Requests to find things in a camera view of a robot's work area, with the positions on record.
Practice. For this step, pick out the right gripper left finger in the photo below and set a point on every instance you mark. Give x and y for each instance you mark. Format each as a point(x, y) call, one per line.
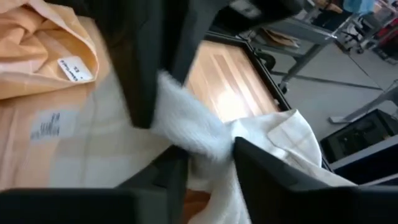
point(177, 174)

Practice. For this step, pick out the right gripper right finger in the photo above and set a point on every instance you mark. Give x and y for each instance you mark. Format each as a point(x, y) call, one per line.
point(280, 193)

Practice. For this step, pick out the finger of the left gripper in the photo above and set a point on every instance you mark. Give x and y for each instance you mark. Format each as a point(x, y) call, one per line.
point(133, 62)
point(174, 34)

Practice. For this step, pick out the white towel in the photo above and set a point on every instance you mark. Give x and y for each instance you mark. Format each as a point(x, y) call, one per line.
point(280, 146)

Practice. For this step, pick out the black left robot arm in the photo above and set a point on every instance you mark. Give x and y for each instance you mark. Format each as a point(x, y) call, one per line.
point(357, 137)

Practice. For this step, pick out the yellow checked towel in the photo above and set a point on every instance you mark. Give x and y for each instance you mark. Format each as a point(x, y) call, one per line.
point(46, 37)

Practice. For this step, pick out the teal cloth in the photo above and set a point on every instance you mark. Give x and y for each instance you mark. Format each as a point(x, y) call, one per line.
point(357, 5)

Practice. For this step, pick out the wooden workbench grey frame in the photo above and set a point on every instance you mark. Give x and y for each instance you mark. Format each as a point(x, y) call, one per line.
point(308, 32)

